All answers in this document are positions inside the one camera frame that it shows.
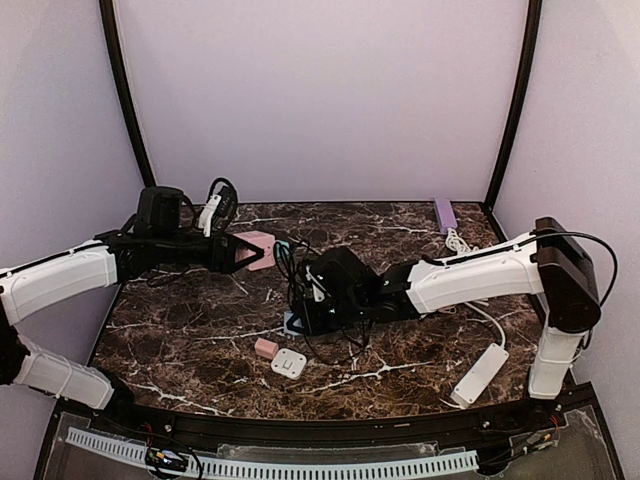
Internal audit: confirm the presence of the pink cube socket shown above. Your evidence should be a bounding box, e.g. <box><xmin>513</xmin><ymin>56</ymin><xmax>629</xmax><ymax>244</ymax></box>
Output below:
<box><xmin>233</xmin><ymin>231</ymin><xmax>277</xmax><ymax>273</ymax></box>

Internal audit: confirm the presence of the pink plug adapter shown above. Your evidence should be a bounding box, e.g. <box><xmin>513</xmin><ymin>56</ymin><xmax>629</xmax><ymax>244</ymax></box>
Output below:
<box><xmin>254</xmin><ymin>338</ymin><xmax>279</xmax><ymax>360</ymax></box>

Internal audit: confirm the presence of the white plug adapter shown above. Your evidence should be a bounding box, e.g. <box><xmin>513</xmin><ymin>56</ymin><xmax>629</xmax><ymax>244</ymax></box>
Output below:
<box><xmin>271</xmin><ymin>348</ymin><xmax>307</xmax><ymax>380</ymax></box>

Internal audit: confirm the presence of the teal plug with black cable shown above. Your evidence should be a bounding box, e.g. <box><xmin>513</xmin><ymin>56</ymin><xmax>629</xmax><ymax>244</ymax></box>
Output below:
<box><xmin>274</xmin><ymin>239</ymin><xmax>373</xmax><ymax>368</ymax></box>

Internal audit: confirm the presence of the light blue plug black cable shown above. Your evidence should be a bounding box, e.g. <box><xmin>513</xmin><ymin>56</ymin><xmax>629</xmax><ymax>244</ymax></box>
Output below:
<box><xmin>274</xmin><ymin>239</ymin><xmax>321</xmax><ymax>336</ymax></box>

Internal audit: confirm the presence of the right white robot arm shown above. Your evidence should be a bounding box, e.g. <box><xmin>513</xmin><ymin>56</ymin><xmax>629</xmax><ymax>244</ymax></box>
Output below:
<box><xmin>286</xmin><ymin>217</ymin><xmax>611</xmax><ymax>400</ymax></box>

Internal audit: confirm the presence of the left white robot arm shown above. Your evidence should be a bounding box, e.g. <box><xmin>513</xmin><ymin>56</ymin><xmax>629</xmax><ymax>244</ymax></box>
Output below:
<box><xmin>1</xmin><ymin>231</ymin><xmax>264</xmax><ymax>411</ymax></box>

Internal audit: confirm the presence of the purple power strip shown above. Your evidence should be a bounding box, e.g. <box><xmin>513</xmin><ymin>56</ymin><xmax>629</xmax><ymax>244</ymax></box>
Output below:
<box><xmin>434</xmin><ymin>197</ymin><xmax>458</xmax><ymax>235</ymax></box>

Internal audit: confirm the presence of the white power strip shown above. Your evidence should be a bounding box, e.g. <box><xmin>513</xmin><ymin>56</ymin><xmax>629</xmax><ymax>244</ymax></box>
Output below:
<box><xmin>450</xmin><ymin>343</ymin><xmax>509</xmax><ymax>409</ymax></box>

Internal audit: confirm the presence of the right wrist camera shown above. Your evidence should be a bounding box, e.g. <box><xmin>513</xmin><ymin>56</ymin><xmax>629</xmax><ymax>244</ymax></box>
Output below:
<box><xmin>306</xmin><ymin>246</ymin><xmax>379</xmax><ymax>303</ymax></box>

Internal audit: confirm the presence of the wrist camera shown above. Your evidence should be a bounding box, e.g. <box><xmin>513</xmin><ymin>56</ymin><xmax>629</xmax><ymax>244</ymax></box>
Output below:
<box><xmin>125</xmin><ymin>177</ymin><xmax>239</xmax><ymax>238</ymax></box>
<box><xmin>306</xmin><ymin>246</ymin><xmax>379</xmax><ymax>303</ymax></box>

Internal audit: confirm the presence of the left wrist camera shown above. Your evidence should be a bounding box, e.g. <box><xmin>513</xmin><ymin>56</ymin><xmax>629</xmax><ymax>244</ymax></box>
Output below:
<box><xmin>125</xmin><ymin>177</ymin><xmax>239</xmax><ymax>238</ymax></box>

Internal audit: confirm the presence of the white cable duct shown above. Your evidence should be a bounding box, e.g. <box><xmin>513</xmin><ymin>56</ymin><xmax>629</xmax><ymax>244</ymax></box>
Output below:
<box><xmin>65</xmin><ymin>427</ymin><xmax>479</xmax><ymax>479</ymax></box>

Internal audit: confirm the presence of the left black frame post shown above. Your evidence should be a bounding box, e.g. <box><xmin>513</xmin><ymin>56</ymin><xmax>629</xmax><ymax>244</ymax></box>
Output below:
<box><xmin>98</xmin><ymin>0</ymin><xmax>157</xmax><ymax>188</ymax></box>

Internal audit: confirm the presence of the black frame post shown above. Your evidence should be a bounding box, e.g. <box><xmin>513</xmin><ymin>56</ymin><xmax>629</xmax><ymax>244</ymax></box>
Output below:
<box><xmin>98</xmin><ymin>0</ymin><xmax>157</xmax><ymax>188</ymax></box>
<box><xmin>483</xmin><ymin>0</ymin><xmax>543</xmax><ymax>212</ymax></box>

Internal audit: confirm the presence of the right black frame post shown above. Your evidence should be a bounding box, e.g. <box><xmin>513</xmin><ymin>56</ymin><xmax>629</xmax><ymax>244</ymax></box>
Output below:
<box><xmin>483</xmin><ymin>0</ymin><xmax>543</xmax><ymax>212</ymax></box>

